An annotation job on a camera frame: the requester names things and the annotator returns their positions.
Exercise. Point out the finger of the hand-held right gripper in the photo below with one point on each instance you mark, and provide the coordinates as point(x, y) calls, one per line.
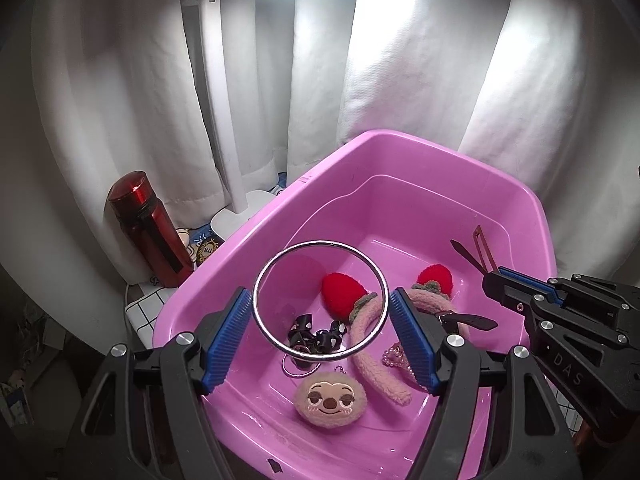
point(600, 292)
point(515, 297)

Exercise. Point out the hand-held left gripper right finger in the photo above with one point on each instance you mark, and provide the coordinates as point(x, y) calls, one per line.
point(415, 340)

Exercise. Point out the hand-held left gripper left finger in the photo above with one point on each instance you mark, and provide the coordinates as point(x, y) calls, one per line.
point(227, 340)

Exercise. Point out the pearl hair claw clip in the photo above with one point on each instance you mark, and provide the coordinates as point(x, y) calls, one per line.
point(395, 357)

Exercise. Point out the pink fuzzy strawberry headband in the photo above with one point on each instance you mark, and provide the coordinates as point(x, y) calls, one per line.
point(380, 380)

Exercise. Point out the black hair pin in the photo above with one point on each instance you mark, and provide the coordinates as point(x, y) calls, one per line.
point(486, 250)
point(467, 257)

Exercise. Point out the black studded bow hair clip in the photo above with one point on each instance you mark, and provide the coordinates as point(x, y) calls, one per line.
point(325, 340)

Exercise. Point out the pink plastic tub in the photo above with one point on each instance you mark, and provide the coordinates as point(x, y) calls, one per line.
point(425, 200)

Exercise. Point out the printed cartoon mat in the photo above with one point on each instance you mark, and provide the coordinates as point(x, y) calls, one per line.
point(205, 250)

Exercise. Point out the red water bottle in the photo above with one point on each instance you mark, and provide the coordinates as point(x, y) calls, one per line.
point(150, 230)

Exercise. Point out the white desk lamp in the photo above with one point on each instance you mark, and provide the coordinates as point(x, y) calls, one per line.
point(225, 135)

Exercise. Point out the white curtain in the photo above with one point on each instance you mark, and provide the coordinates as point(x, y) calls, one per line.
point(400, 85)

